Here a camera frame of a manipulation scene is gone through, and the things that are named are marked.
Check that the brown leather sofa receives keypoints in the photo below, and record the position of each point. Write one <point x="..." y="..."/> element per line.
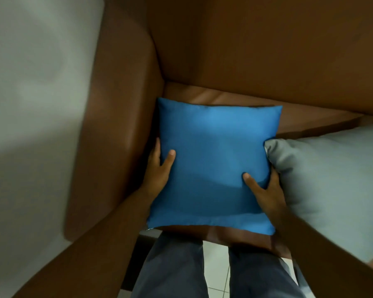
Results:
<point x="236" y="58"/>

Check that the person's grey trousers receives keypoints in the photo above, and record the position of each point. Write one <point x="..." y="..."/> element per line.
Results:
<point x="211" y="270"/>

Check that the person's right forearm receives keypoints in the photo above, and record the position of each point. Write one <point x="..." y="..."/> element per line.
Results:
<point x="329" y="260"/>

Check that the person's right hand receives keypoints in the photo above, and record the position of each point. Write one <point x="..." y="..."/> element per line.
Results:
<point x="269" y="197"/>

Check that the person's left forearm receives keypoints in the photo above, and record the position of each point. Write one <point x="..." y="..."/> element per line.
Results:
<point x="90" y="248"/>

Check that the person's left thumb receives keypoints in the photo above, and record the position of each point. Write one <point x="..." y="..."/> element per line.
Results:
<point x="168" y="161"/>

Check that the blue square cushion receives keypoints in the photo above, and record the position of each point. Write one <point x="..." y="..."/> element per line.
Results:
<point x="213" y="164"/>

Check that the grey cushion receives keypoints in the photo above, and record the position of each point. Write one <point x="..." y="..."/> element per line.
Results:
<point x="332" y="186"/>

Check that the person's right thumb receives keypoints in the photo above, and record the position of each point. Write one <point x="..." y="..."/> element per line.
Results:
<point x="252" y="182"/>

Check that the person's left hand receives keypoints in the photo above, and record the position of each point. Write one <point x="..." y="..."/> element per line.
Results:
<point x="155" y="175"/>

